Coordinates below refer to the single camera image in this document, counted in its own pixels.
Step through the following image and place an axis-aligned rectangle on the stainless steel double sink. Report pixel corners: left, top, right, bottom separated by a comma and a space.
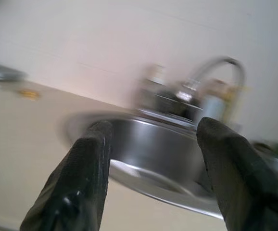
57, 109, 278, 221

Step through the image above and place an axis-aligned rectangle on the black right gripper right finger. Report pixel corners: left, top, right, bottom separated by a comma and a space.
196, 117, 278, 231

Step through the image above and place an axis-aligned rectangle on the yellow bottle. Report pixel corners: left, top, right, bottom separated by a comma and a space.
223, 81, 250, 126

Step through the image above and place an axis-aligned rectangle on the chrome kitchen faucet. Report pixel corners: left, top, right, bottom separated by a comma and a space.
175, 56, 247, 102

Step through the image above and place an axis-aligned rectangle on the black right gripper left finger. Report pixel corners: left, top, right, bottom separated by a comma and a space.
20, 120, 113, 231

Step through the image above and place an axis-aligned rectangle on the white plastic bottle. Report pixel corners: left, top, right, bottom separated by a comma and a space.
202, 93, 226, 124

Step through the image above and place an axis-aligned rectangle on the metal wire dish rack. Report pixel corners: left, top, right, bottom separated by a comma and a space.
136, 64, 205, 121

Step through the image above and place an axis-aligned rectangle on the small round brass lid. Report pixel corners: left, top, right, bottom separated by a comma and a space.
17, 89, 40, 100

